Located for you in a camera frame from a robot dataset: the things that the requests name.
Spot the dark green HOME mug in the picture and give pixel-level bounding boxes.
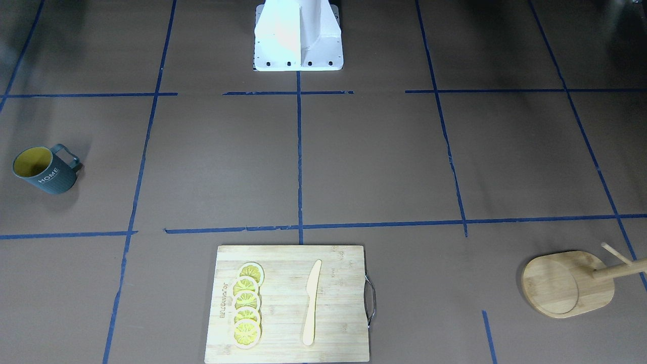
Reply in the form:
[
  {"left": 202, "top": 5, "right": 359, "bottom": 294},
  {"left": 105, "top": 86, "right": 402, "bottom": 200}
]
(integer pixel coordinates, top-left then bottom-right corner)
[{"left": 12, "top": 144, "right": 81, "bottom": 194}]

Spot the wooden cup storage rack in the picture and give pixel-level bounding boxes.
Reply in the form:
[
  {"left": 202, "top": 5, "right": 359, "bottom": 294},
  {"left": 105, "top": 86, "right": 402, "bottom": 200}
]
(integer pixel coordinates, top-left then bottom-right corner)
[{"left": 521, "top": 242, "right": 646, "bottom": 319}]

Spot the wooden knife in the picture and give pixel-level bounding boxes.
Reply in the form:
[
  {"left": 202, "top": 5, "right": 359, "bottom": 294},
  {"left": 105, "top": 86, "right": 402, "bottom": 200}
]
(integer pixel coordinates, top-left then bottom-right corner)
[{"left": 301, "top": 259, "right": 322, "bottom": 346}]

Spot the lemon slice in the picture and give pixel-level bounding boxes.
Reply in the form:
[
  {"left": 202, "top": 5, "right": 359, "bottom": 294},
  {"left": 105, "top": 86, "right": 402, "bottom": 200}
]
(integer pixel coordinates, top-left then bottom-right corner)
[
  {"left": 233, "top": 320, "right": 262, "bottom": 349},
  {"left": 233, "top": 290, "right": 261, "bottom": 310},
  {"left": 233, "top": 306, "right": 262, "bottom": 327},
  {"left": 238, "top": 262, "right": 265, "bottom": 286},
  {"left": 233, "top": 275, "right": 259, "bottom": 296}
]

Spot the bamboo cutting board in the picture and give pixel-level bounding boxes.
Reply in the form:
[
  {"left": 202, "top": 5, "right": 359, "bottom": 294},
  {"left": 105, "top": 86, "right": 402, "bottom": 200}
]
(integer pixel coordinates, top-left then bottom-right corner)
[{"left": 204, "top": 245, "right": 370, "bottom": 363}]

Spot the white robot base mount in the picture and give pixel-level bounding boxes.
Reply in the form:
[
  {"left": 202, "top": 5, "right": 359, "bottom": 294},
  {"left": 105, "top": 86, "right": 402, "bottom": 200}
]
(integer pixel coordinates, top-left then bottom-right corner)
[{"left": 253, "top": 1, "right": 344, "bottom": 72}]

